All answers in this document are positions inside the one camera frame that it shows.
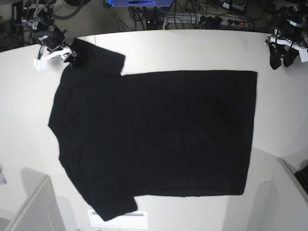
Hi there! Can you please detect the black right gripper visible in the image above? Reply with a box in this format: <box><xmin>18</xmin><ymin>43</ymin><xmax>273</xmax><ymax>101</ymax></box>
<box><xmin>35</xmin><ymin>24</ymin><xmax>65</xmax><ymax>50</ymax></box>

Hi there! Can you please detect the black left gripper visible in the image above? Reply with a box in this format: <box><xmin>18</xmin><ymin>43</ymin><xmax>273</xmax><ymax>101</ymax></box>
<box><xmin>268</xmin><ymin>19</ymin><xmax>305</xmax><ymax>70</ymax></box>

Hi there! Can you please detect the black T-shirt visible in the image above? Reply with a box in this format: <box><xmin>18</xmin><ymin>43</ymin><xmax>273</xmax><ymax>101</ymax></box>
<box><xmin>49</xmin><ymin>39</ymin><xmax>257</xmax><ymax>221</ymax></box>

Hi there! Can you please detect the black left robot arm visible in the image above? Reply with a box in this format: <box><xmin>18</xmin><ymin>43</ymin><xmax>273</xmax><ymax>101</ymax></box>
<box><xmin>265</xmin><ymin>0</ymin><xmax>308</xmax><ymax>70</ymax></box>

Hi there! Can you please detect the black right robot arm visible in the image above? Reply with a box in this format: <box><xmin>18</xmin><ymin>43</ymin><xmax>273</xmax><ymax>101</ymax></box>
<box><xmin>13</xmin><ymin>0</ymin><xmax>65</xmax><ymax>51</ymax></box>

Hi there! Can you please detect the grey power strip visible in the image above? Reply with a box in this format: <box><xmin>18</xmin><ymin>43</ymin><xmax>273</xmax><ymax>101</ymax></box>
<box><xmin>166</xmin><ymin>13</ymin><xmax>250</xmax><ymax>29</ymax></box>

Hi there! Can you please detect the black keyboard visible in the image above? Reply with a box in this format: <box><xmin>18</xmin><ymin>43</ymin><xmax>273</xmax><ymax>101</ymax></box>
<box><xmin>295</xmin><ymin>166</ymin><xmax>308</xmax><ymax>192</ymax></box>

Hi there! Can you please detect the white partition panel right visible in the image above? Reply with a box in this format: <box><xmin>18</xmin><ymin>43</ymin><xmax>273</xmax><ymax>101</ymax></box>
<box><xmin>251</xmin><ymin>158</ymin><xmax>308</xmax><ymax>231</ymax></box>

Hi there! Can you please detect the white partition panel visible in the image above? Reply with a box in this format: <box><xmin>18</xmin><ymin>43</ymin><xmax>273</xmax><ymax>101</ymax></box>
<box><xmin>0</xmin><ymin>175</ymin><xmax>78</xmax><ymax>231</ymax></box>
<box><xmin>251</xmin><ymin>158</ymin><xmax>308</xmax><ymax>231</ymax></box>

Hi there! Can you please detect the white partition panel left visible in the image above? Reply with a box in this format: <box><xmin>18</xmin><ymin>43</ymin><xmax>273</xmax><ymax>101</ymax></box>
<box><xmin>0</xmin><ymin>175</ymin><xmax>78</xmax><ymax>231</ymax></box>

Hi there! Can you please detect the white label plate on table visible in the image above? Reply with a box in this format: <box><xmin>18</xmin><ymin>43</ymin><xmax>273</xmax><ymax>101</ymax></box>
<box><xmin>88</xmin><ymin>209</ymin><xmax>148</xmax><ymax>229</ymax></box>

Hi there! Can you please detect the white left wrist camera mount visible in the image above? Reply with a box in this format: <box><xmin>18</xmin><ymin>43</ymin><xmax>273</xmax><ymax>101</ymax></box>
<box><xmin>264</xmin><ymin>35</ymin><xmax>308</xmax><ymax>63</ymax></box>

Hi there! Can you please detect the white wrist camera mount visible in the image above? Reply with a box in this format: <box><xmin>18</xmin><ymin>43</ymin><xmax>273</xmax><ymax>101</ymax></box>
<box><xmin>33</xmin><ymin>46</ymin><xmax>77</xmax><ymax>71</ymax></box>
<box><xmin>264</xmin><ymin>35</ymin><xmax>308</xmax><ymax>63</ymax></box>

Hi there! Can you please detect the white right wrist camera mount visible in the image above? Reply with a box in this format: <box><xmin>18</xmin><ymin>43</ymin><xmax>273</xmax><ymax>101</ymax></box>
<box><xmin>33</xmin><ymin>46</ymin><xmax>77</xmax><ymax>71</ymax></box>

